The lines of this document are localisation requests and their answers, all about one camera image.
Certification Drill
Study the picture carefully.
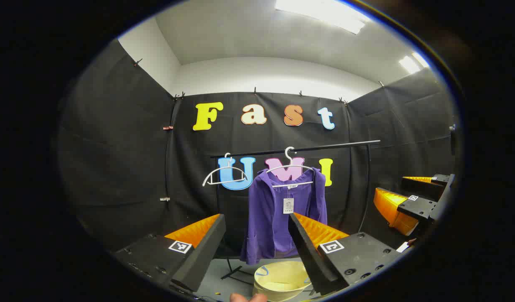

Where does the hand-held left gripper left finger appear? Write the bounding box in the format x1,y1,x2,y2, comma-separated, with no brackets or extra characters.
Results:
113,213,227,294

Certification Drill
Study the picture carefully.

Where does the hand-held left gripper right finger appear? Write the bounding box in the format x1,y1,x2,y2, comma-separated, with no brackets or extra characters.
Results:
287,212,402,296

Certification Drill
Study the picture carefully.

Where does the cream laundry hamper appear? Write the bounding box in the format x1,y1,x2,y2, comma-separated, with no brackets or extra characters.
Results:
252,260,313,302

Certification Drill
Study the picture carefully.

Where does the purple knit garment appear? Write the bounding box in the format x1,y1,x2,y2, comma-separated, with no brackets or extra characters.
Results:
241,167,328,266

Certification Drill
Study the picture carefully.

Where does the white plastic hanger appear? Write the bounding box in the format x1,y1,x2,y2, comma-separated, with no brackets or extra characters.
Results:
266,146,316,188
202,153,249,187

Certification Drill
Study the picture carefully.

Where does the black backdrop cloth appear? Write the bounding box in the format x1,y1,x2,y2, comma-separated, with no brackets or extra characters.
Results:
58,40,457,260

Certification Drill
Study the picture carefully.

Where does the large ceiling light panel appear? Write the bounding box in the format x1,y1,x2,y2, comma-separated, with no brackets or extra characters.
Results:
275,0,369,35

